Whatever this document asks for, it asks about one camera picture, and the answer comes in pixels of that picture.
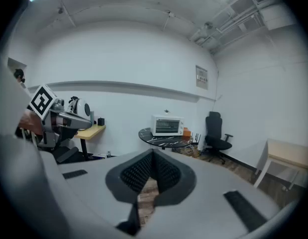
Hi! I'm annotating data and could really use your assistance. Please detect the bundle of cables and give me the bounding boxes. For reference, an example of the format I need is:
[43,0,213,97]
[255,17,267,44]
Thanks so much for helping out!
[173,144,206,158]

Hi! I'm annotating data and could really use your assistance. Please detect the white glass oven door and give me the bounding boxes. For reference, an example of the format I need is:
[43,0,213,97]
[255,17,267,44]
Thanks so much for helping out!
[155,117,179,135]

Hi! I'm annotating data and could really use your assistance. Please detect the white domed device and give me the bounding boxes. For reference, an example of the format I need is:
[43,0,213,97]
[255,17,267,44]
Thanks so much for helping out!
[67,96,92,121]

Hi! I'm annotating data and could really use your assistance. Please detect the yellow desk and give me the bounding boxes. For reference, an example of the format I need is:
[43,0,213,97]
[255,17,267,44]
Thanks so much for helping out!
[74,123,106,159]

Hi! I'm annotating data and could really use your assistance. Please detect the black marble round table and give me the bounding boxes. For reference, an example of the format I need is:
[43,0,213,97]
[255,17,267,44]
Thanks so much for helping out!
[138,127,194,150]

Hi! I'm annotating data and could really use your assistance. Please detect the wall poster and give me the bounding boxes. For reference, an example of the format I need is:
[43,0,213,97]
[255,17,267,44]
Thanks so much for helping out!
[195,65,208,91]

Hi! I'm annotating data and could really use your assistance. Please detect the white ceiling pipes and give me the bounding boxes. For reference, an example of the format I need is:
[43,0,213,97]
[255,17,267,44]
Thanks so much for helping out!
[190,6,261,49]

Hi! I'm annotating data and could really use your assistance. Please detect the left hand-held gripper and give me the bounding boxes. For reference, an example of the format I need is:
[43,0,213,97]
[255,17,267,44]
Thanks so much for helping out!
[26,84,93,148]

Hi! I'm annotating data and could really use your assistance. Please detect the white air conditioner unit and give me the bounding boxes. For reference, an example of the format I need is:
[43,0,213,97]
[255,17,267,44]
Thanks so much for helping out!
[251,0,298,31]

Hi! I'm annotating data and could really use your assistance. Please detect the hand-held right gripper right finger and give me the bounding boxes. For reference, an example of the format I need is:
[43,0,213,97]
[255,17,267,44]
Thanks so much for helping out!
[143,148,281,239]

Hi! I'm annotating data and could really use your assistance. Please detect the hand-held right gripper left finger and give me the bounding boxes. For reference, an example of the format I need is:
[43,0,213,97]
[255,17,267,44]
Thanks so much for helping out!
[40,148,156,239]

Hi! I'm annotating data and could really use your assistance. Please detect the white oven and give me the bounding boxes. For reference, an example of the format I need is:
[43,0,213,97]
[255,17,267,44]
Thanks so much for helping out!
[150,115,185,137]

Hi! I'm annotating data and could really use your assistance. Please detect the light wooden table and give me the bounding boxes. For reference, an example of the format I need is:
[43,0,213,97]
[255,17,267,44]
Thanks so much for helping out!
[253,138,308,191]

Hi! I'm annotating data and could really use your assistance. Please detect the person's grey sweatshirt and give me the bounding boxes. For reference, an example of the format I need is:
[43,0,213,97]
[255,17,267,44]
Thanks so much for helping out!
[0,56,70,239]

